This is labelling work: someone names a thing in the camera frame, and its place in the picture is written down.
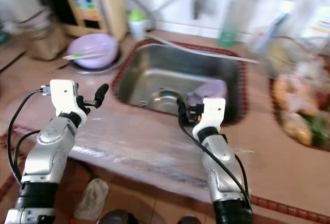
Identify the clear bottle green dish soap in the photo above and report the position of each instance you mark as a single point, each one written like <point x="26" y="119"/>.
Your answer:
<point x="234" y="20"/>

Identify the clear glass jar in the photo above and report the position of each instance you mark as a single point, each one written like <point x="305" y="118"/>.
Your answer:
<point x="44" y="39"/>

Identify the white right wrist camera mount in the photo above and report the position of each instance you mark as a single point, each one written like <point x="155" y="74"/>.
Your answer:
<point x="211" y="113"/>

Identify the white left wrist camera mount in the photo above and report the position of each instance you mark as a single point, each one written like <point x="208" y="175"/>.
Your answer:
<point x="64" y="95"/>

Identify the white bottle green cap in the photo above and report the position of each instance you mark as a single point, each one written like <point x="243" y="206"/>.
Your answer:
<point x="136" y="27"/>

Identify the white green utensil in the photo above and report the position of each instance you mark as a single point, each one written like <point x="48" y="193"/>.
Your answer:
<point x="80" y="56"/>

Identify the white crumpled cloth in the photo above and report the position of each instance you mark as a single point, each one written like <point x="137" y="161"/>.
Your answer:
<point x="92" y="197"/>

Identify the deep purple plastic bowl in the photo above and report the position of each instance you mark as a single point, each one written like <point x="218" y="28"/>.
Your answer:
<point x="211" y="89"/>

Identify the clear bubble wrap sheet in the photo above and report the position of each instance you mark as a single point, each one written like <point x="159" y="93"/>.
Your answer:
<point x="134" y="146"/>

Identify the small stainless steel bowl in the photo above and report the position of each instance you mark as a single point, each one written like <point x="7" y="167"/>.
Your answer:
<point x="162" y="101"/>

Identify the round stainless steel dish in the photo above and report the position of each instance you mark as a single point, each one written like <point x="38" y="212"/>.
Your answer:
<point x="117" y="64"/>

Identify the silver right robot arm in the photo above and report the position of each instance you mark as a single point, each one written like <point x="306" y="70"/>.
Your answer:
<point x="224" y="177"/>

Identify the wide purple plastic bowl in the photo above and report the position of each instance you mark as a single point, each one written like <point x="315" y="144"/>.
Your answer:
<point x="95" y="46"/>

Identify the clear plastic bag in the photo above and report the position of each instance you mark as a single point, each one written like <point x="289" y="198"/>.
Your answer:
<point x="289" y="43"/>

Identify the basket of packed food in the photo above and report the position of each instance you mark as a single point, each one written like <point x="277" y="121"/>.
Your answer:
<point x="301" y="110"/>

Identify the beige water ionizer appliance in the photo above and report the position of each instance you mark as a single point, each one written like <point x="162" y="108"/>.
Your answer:
<point x="90" y="7"/>

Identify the stainless steel sink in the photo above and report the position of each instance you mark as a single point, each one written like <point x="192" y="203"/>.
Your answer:
<point x="175" y="69"/>

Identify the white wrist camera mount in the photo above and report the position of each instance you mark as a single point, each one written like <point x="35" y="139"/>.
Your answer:
<point x="64" y="95"/>
<point x="211" y="113"/>

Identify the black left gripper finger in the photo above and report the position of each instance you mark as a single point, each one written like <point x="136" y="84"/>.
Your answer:
<point x="102" y="93"/>

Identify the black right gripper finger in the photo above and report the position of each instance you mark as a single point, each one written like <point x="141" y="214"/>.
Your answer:
<point x="181" y="110"/>

